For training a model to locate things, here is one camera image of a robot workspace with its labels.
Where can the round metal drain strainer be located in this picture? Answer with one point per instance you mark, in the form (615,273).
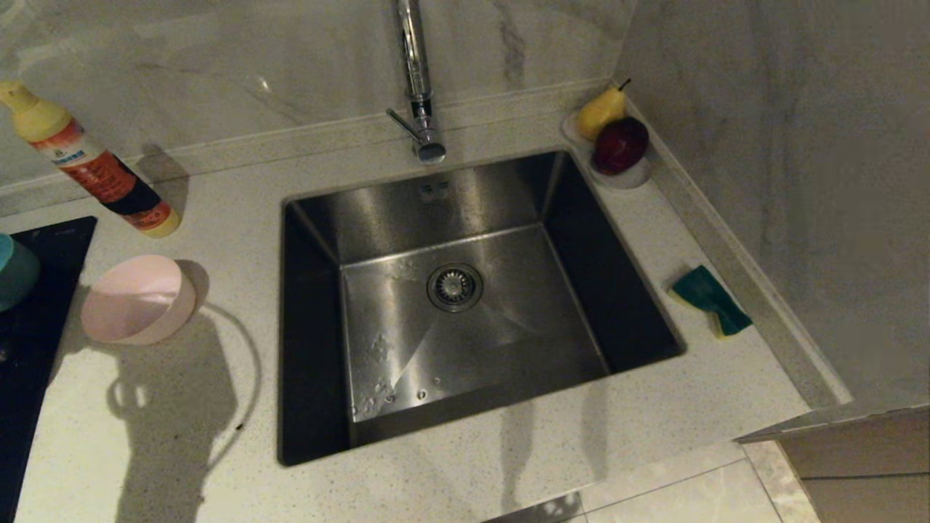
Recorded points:
(455,287)

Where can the yellow pear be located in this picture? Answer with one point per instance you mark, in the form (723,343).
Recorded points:
(599,112)

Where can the blue plastic bowl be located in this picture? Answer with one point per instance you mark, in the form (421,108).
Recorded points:
(16,272)

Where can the dark red apple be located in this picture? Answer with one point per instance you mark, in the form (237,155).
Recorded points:
(621,145)

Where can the light wooden cabinet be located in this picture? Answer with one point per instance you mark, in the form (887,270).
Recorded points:
(864,465)

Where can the black glass cooktop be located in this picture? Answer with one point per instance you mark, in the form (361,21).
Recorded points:
(36,327)

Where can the orange yellow detergent bottle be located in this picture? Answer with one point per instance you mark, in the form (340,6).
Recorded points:
(94,167)

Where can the small white fruit dish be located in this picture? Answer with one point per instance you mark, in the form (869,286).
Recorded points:
(632,180)

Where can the chrome faucet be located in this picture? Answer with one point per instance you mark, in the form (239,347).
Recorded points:
(415,73)

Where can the yellow green sponge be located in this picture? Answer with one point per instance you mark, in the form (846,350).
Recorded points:
(705,290)

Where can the stainless steel sink basin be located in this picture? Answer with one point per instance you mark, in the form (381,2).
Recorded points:
(508,349)

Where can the pink plastic bowl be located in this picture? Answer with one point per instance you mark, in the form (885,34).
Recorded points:
(138,301)

